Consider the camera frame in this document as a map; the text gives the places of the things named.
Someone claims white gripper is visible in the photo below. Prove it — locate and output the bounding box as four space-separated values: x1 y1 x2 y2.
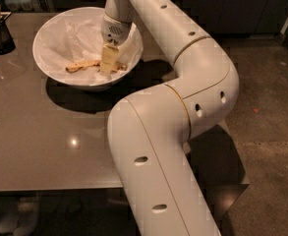
100 15 132 74

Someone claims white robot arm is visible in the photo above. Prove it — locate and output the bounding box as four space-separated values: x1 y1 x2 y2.
102 0 239 236

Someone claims dark cabinet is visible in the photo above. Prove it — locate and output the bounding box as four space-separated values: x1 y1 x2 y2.
51 0 288 35

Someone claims white bowl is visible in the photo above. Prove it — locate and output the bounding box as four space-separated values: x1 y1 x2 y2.
31 6 144 92

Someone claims white crumpled paper liner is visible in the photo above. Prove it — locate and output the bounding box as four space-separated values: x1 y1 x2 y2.
38 12 141 86

